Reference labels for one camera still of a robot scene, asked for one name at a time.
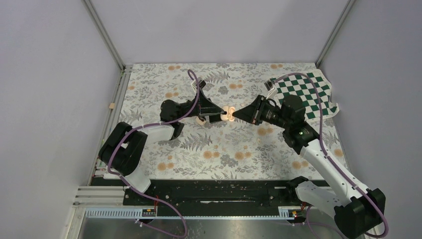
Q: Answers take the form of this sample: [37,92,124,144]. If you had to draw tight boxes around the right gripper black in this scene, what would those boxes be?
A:
[232,95,291,129]

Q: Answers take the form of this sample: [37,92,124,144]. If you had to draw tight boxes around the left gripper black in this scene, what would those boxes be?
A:
[176,88,229,123]

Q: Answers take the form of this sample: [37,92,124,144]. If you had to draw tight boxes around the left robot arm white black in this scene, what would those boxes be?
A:
[99,91,228,205]

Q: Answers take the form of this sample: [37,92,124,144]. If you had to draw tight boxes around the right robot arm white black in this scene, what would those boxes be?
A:
[232,95,386,239]

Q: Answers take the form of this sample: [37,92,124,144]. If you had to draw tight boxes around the floral patterned table mat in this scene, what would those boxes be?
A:
[119,63,346,180]

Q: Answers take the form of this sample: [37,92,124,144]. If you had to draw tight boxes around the green white checkered mat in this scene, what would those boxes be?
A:
[272,69,339,121]

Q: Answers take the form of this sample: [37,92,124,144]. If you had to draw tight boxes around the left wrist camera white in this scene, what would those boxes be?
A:
[191,79,206,92]

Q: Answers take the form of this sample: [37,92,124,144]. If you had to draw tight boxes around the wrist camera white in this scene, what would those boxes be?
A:
[264,78,277,99]
[191,79,206,92]

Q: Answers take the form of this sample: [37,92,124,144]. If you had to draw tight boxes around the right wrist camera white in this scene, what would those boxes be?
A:
[264,78,277,99]

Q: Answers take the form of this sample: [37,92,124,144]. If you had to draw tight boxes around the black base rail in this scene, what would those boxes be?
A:
[123,179,303,218]

